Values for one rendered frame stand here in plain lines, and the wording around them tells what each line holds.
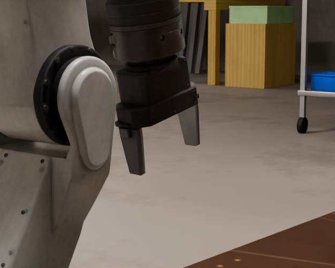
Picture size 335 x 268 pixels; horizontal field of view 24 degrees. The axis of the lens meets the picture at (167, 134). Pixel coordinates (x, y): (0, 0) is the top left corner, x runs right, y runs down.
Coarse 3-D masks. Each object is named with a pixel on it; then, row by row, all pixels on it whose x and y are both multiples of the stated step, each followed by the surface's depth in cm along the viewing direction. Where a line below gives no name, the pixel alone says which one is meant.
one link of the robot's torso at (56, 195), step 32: (96, 64) 107; (64, 96) 103; (96, 96) 106; (64, 128) 105; (96, 128) 107; (0, 160) 112; (32, 160) 109; (64, 160) 105; (96, 160) 107; (0, 192) 110; (32, 192) 106; (64, 192) 106; (96, 192) 112; (0, 224) 107; (32, 224) 105; (64, 224) 110; (0, 256) 105; (32, 256) 106; (64, 256) 111
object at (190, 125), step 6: (192, 108) 100; (180, 114) 101; (186, 114) 101; (192, 114) 100; (198, 114) 100; (180, 120) 102; (186, 120) 101; (192, 120) 100; (198, 120) 100; (186, 126) 101; (192, 126) 101; (198, 126) 101; (186, 132) 102; (192, 132) 101; (198, 132) 101; (186, 138) 102; (192, 138) 101; (198, 138) 101; (186, 144) 102; (192, 144) 102; (198, 144) 102
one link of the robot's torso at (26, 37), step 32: (0, 0) 104; (32, 0) 102; (64, 0) 106; (0, 32) 106; (32, 32) 102; (64, 32) 107; (0, 64) 107; (32, 64) 103; (64, 64) 105; (0, 96) 107; (32, 96) 104; (0, 128) 111; (32, 128) 106
